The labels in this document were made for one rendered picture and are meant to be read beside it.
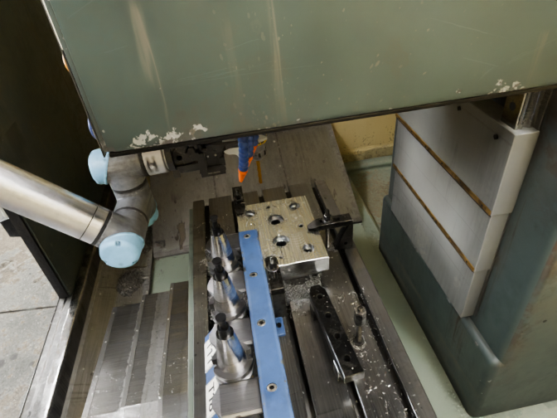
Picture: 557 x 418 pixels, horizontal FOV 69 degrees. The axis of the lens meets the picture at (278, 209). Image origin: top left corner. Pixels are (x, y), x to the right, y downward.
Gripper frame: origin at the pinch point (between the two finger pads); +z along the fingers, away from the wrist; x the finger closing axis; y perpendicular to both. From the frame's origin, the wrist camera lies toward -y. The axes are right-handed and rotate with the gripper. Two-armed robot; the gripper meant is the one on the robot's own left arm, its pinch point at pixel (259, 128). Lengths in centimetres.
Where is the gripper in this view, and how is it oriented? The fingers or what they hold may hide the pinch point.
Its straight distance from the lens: 88.0
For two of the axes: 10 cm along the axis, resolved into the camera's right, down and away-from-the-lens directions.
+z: 9.8, -1.9, 0.7
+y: 1.1, 7.8, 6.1
